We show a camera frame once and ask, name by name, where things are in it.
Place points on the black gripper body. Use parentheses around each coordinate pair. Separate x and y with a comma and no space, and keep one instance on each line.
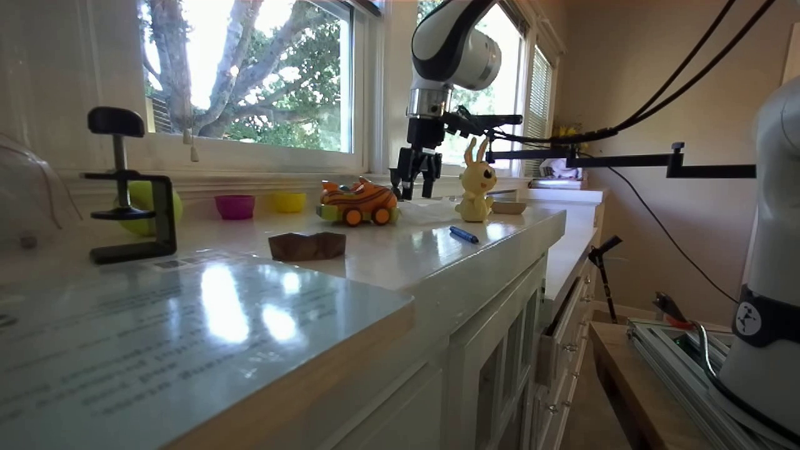
(429,134)

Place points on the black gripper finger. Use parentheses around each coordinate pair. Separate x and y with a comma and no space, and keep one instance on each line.
(430,173)
(400,184)

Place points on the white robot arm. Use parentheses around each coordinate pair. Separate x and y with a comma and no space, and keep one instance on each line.
(764,370)

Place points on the yellow plush rabbit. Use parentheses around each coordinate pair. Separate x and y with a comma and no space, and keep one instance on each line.
(477,178)

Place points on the orange toy car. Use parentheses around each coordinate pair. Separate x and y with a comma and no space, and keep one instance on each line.
(355,203)

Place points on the blue marker pen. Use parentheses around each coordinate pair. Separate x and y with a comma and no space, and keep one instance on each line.
(465,237)

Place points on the brown wooden block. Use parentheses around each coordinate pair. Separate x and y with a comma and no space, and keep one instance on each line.
(316,247)

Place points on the yellow cup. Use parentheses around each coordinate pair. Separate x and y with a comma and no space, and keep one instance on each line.
(287,202)

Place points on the purple cup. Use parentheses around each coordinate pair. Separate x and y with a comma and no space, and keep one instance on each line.
(236,207)

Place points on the black tripod stand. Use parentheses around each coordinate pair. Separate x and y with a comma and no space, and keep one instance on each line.
(599,260)

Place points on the white cabinet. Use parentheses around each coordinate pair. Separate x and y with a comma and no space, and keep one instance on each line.
(496,330)

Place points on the black table clamp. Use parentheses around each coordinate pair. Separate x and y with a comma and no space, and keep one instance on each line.
(124,123)

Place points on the wooden side table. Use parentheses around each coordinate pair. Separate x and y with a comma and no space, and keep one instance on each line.
(646,405)

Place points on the laminated paper sheet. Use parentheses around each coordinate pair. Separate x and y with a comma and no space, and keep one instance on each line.
(181,350)

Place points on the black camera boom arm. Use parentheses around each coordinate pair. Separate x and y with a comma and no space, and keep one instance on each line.
(615,158)

